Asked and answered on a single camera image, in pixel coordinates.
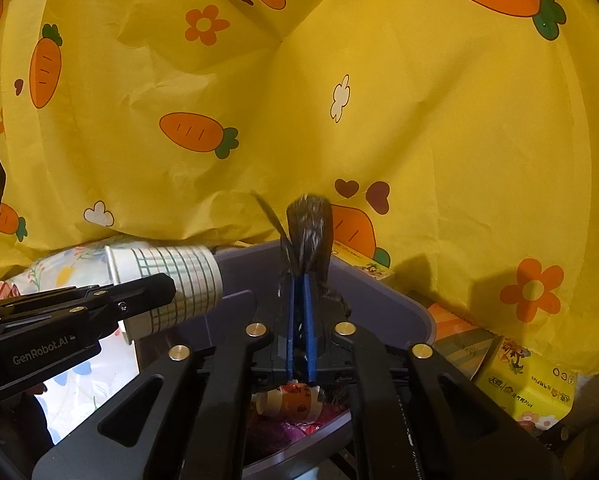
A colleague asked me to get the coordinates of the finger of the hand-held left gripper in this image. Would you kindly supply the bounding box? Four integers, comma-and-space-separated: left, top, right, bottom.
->
0, 273, 177, 322

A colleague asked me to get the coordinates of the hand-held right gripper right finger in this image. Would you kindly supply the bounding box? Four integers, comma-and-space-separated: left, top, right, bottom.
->
302, 274, 566, 480

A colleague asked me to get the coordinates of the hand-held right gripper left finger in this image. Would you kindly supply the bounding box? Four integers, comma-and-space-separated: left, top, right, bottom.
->
32, 275, 299, 480

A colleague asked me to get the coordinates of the white green grid paper cup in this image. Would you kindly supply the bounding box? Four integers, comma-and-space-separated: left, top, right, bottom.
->
104, 242, 225, 346

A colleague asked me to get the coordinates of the grey plastic bin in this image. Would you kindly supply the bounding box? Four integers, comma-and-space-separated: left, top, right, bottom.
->
134, 240, 437, 479

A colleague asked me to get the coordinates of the black plastic bag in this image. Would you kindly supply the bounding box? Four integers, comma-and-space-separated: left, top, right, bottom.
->
252, 190, 353, 322

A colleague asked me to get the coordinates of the pink plastic bag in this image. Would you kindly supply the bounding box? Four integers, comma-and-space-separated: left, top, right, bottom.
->
247, 410, 351, 457

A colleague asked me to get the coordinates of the white floral bed sheet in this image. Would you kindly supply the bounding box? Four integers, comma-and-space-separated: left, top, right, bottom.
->
0, 240, 148, 447

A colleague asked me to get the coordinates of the small yellow printed carton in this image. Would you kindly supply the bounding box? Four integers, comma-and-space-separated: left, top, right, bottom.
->
333, 242, 396, 282

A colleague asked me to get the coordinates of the orange paper cup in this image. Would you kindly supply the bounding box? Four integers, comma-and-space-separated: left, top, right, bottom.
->
254, 382, 326, 419

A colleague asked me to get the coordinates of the glossy printed box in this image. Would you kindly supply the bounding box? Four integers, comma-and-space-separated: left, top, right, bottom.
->
424, 300, 501, 382

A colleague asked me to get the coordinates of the yellow carrot print cloth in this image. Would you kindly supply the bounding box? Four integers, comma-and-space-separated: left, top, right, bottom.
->
0, 0, 599, 377

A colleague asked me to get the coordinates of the yellow tissue pack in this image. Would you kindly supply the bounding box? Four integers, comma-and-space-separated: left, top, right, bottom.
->
474, 335, 580, 432

